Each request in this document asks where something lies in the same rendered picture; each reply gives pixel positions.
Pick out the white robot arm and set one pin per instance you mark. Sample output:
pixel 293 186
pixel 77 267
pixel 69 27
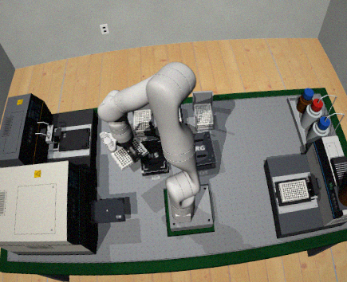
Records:
pixel 165 91

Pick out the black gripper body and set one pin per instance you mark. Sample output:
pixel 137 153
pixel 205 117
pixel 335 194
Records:
pixel 127 144

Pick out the blue bottle cap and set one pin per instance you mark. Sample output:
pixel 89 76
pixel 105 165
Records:
pixel 323 124
pixel 308 93

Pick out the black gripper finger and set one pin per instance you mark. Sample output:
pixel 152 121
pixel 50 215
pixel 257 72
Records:
pixel 133 154

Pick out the black plate nest with label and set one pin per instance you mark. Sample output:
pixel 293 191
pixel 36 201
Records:
pixel 154 161

